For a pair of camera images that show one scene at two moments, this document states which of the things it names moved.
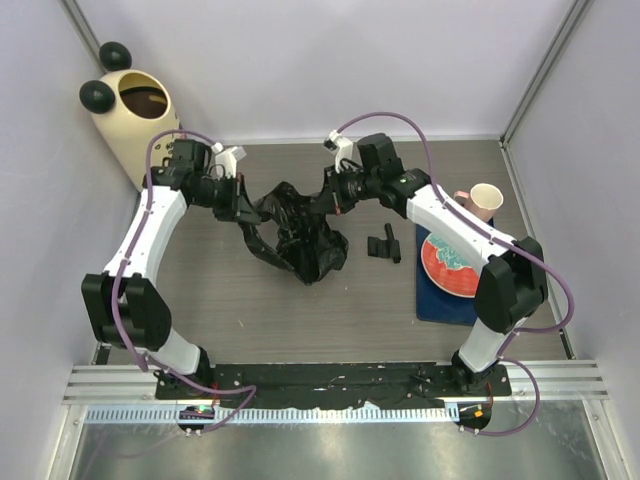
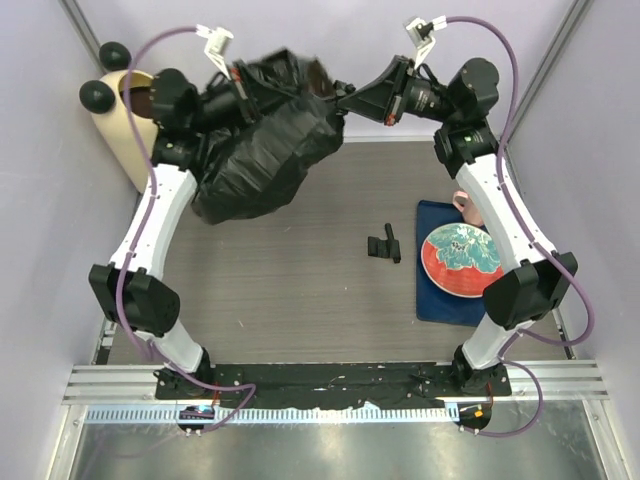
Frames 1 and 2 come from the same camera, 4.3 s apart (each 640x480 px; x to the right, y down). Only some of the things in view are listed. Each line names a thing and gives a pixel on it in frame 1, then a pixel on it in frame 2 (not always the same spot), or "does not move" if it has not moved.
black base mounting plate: (329, 381) does not move
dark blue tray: (435, 304) does not move
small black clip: (384, 248) does not move
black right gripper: (333, 198) → (381, 100)
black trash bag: (309, 247) → (252, 167)
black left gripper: (238, 208) → (249, 91)
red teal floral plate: (450, 268) does not move
